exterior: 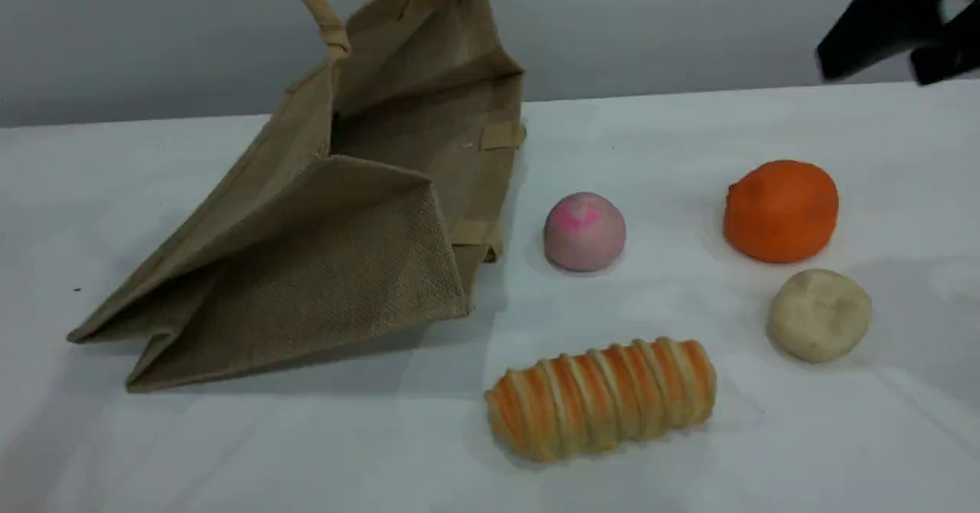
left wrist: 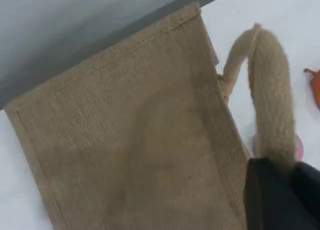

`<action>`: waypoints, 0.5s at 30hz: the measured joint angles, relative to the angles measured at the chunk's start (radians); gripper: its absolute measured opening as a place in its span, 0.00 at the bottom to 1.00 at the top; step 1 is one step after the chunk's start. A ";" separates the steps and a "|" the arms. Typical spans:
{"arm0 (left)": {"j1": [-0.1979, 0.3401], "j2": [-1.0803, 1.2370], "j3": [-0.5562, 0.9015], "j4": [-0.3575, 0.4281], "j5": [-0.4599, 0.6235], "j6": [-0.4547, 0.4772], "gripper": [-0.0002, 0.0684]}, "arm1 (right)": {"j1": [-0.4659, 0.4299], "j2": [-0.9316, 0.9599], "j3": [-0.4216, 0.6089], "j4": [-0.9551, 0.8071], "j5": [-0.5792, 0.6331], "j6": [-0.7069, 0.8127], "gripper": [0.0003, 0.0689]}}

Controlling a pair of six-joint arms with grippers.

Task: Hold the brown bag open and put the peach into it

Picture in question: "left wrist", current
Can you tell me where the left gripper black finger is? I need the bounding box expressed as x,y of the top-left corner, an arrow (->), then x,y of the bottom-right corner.
243,157 -> 313,230
293,161 -> 320,230

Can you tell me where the pink peach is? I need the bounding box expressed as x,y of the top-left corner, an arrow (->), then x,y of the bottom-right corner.
251,134 -> 305,163

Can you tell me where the orange tangerine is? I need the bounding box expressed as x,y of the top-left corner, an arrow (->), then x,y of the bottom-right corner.
303,68 -> 320,107

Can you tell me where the brown jute bag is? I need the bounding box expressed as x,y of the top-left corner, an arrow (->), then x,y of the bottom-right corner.
3,1 -> 301,230

